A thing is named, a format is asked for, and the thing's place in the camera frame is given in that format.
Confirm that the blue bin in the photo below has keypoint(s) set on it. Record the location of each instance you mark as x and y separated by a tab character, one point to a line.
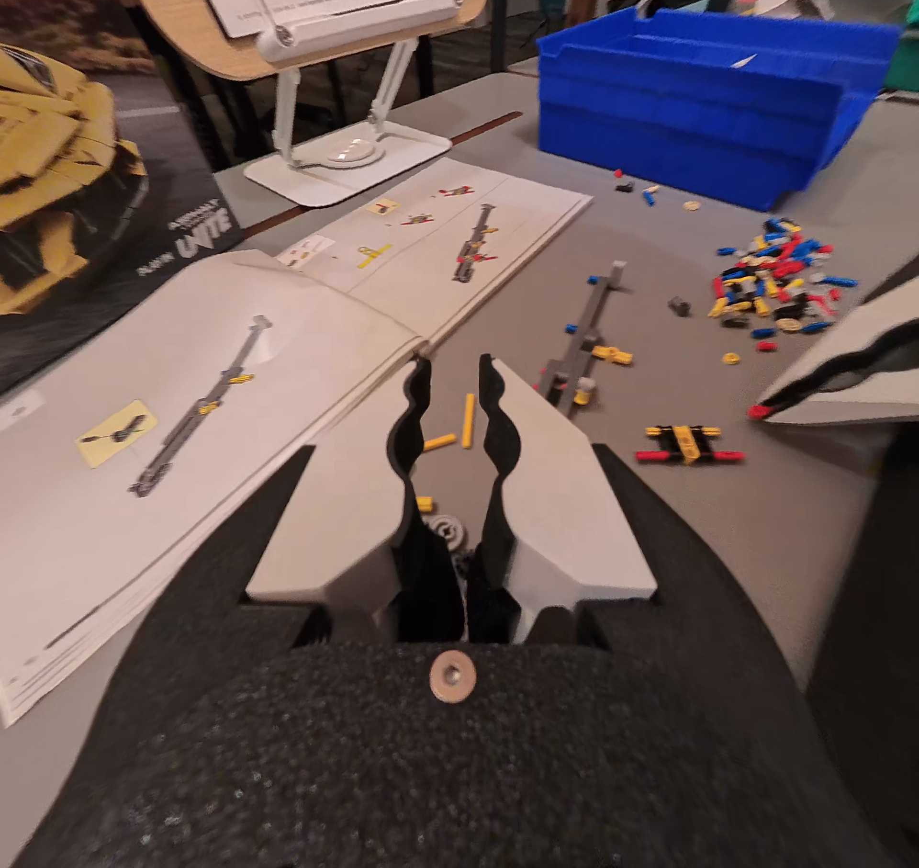
682	114

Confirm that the small black connector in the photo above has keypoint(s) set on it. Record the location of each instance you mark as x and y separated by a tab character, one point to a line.
701	444

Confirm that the wooden board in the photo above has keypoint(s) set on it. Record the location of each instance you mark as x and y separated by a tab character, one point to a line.
179	35

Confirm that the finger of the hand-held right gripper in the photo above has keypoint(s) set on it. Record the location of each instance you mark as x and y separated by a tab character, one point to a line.
861	405
840	336

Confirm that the red two-hole connector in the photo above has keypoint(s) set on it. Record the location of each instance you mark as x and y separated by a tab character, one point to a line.
757	410

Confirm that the clear clip bar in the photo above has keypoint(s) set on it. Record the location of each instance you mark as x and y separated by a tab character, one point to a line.
359	28

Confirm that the dark box with yellow car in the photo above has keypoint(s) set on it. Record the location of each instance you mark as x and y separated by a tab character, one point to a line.
72	164

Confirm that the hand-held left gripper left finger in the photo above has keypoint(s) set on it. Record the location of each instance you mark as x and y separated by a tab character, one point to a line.
330	516

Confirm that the white metal stand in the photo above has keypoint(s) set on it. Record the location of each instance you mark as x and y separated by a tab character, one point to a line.
337	164

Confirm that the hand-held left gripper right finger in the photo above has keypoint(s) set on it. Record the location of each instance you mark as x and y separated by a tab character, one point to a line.
567	516

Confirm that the heap of small mixed parts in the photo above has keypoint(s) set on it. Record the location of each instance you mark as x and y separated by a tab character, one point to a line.
775	279

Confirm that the open instruction booklet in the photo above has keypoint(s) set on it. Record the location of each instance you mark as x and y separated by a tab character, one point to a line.
251	379

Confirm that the dark grey connector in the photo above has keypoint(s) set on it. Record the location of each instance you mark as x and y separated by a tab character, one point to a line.
679	306

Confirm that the pile of dark beams and wheels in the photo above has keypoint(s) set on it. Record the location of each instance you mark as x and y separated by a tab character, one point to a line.
445	527

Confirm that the long grey black beam assembly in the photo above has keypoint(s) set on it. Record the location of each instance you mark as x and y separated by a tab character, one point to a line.
581	336

